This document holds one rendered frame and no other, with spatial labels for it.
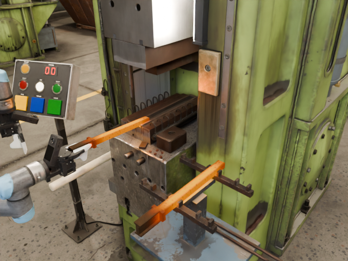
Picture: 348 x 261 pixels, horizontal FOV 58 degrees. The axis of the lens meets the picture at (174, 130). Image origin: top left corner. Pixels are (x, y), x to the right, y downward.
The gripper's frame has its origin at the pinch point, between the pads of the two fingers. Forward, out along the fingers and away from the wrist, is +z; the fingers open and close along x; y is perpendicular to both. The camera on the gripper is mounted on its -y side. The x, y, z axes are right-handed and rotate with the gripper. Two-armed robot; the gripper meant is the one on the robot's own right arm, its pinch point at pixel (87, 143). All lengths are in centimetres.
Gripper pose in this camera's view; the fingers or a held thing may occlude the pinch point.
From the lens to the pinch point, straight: 130.9
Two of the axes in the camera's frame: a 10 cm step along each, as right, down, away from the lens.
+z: 6.6, -3.6, 6.6
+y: 0.1, 8.8, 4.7
